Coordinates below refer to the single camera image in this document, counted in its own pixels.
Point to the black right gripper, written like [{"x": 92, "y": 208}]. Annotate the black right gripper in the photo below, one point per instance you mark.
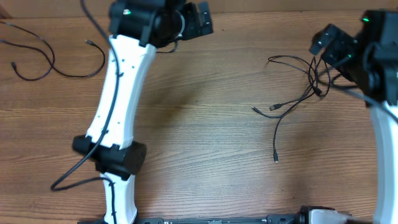
[{"x": 335, "y": 38}]

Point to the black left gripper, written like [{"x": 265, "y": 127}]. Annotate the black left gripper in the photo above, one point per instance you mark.
[{"x": 194, "y": 29}]

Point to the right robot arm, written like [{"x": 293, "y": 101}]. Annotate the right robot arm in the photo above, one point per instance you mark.
[{"x": 369, "y": 59}]

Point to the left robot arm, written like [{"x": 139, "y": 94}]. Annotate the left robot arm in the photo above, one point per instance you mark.
[{"x": 138, "y": 30}]

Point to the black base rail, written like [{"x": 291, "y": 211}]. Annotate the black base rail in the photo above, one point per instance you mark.
[{"x": 306, "y": 215}]

